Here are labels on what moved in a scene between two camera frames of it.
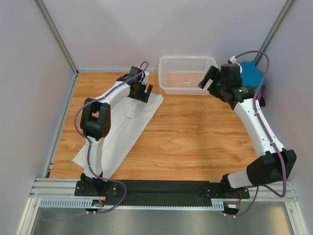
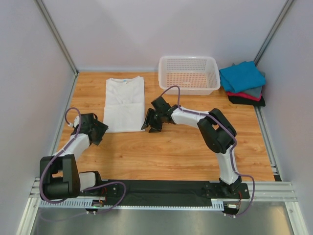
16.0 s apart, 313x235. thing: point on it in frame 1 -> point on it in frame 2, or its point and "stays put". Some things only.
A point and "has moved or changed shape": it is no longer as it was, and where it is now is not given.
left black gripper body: x=140 y=95 -> x=100 y=129
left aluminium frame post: x=56 y=35 stays put
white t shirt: x=129 y=119 has moved or changed shape
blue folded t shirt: x=251 y=76 stays put
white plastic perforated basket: x=182 y=75 stays put
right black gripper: x=213 y=74 -> x=154 y=128
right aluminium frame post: x=271 y=35 stays put
